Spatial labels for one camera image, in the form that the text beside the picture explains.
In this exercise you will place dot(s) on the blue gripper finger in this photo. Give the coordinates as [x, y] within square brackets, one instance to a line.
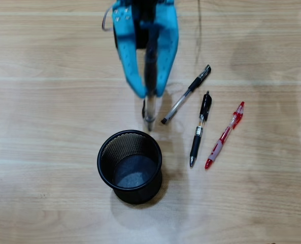
[168, 50]
[127, 50]

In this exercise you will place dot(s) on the clear stick pen black cap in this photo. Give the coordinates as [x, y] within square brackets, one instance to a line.
[184, 95]

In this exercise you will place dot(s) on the grey grip retractable pen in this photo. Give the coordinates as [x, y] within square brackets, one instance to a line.
[150, 106]

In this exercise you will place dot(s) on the black retractable pen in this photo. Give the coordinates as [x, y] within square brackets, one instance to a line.
[202, 119]

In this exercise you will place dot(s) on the red retractable pen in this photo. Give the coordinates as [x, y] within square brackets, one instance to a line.
[225, 134]

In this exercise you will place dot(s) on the black mesh pen holder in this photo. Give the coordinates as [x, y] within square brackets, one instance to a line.
[140, 195]

